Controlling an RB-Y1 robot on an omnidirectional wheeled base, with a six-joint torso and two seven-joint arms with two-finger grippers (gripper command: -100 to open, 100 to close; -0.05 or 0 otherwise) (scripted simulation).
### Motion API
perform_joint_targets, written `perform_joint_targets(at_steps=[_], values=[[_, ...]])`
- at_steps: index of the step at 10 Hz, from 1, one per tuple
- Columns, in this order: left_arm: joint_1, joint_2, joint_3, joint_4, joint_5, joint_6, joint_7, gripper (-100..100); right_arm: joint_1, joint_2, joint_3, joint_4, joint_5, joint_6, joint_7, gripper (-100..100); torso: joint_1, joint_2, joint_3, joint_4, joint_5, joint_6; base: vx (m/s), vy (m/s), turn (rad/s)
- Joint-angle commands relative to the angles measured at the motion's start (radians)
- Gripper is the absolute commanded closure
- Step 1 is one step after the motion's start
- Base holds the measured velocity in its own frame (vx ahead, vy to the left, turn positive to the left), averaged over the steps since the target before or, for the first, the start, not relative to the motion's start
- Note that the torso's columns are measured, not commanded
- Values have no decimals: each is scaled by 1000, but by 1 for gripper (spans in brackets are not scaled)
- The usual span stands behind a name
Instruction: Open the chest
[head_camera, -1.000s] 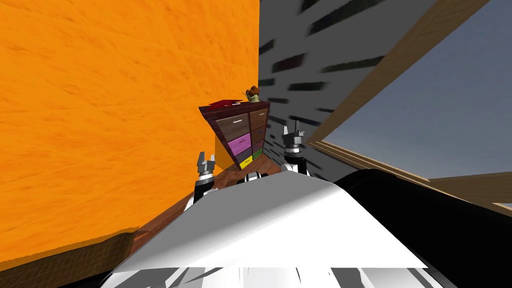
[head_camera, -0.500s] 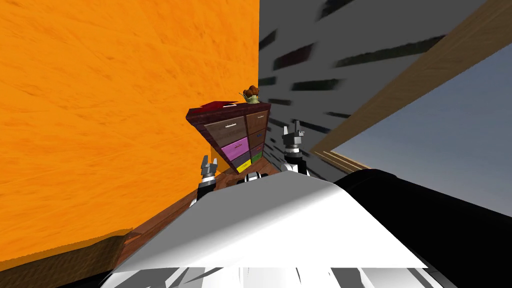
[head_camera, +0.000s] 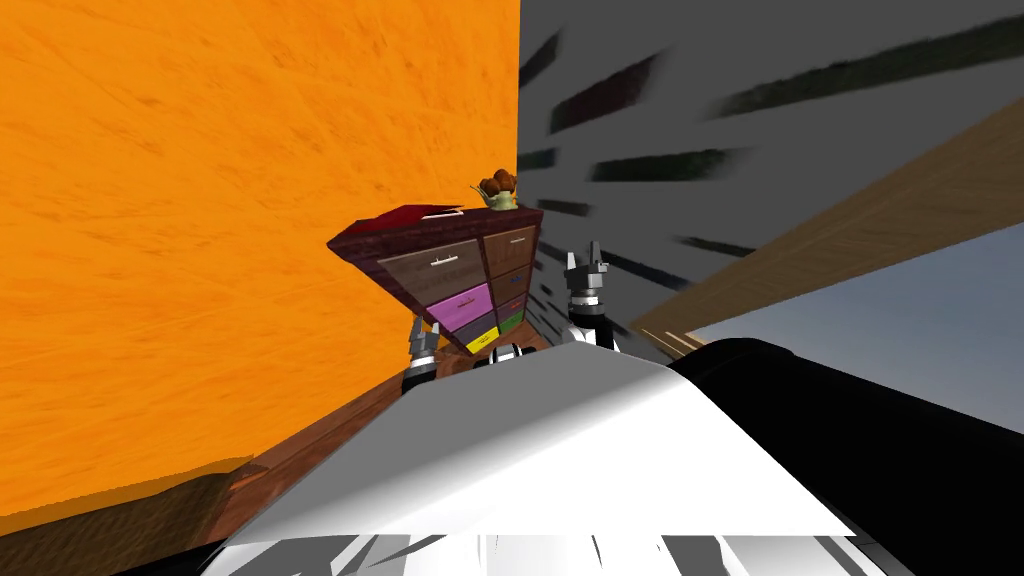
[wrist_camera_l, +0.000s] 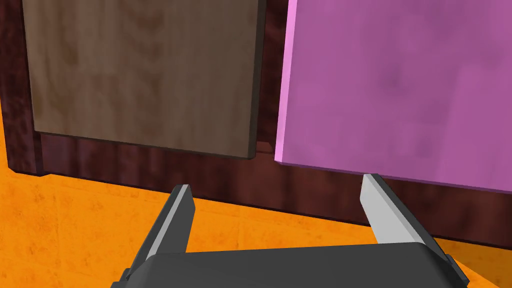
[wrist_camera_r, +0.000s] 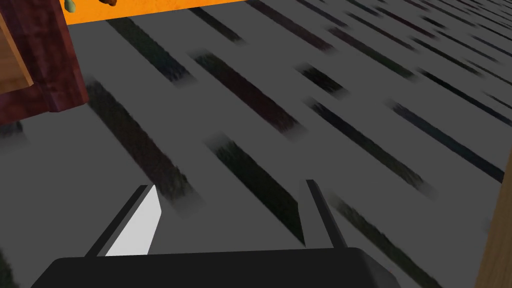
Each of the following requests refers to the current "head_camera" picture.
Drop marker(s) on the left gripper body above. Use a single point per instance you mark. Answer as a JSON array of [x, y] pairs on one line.
[[423, 346]]

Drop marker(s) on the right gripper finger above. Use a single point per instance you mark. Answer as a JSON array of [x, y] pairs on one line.
[[596, 256], [572, 262]]

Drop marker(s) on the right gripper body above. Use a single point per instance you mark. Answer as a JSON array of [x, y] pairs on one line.
[[586, 284]]

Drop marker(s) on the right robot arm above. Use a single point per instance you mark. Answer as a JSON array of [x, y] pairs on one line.
[[840, 464]]

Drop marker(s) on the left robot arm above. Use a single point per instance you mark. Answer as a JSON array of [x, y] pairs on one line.
[[419, 376]]

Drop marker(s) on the magenta drawer front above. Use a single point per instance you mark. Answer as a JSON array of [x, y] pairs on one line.
[[462, 306]]

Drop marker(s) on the yellow drawer front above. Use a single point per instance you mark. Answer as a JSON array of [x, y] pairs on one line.
[[483, 342]]

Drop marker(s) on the large grey-brown drawer front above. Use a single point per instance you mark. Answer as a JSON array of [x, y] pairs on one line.
[[432, 274]]

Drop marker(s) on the brown drawer front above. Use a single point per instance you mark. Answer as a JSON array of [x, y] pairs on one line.
[[509, 250]]

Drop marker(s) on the green drawer front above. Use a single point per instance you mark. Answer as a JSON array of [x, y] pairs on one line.
[[512, 323]]

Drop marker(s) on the dark wooden dresser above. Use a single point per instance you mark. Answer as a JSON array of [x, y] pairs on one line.
[[360, 240]]

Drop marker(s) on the dark red book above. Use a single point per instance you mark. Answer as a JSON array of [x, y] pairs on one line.
[[412, 214]]

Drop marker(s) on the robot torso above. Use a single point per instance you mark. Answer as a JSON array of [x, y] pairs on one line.
[[528, 456]]

